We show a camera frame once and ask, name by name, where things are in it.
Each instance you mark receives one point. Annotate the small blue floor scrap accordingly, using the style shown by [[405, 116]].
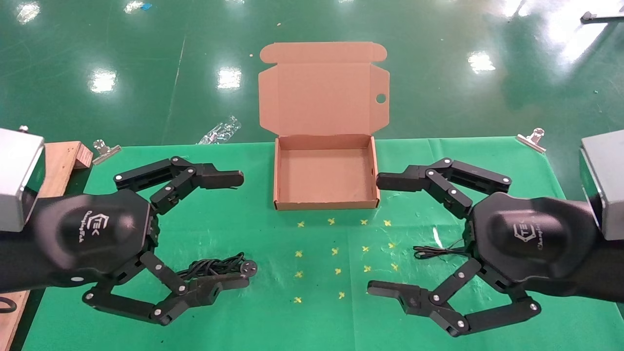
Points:
[[145, 6]]

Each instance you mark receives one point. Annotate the silver binder clip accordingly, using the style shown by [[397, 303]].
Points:
[[105, 152], [532, 140]]

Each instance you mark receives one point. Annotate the clear plastic wrapper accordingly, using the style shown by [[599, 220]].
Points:
[[219, 131]]

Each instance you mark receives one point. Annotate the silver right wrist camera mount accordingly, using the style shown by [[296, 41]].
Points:
[[607, 180]]

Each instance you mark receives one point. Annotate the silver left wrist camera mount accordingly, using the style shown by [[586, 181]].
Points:
[[17, 175]]

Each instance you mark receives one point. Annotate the open brown cardboard box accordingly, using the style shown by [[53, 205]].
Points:
[[324, 97]]

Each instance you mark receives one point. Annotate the green table cloth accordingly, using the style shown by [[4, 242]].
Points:
[[292, 321]]

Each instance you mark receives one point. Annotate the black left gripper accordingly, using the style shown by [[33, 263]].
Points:
[[92, 234]]

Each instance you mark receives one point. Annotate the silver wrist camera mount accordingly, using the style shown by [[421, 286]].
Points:
[[607, 180], [17, 175]]

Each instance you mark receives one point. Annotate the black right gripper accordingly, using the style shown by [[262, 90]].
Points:
[[531, 239]]

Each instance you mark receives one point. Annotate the brown wooden board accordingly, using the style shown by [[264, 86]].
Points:
[[63, 165]]

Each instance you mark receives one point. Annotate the grey metal bar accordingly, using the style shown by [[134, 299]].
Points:
[[602, 17]]

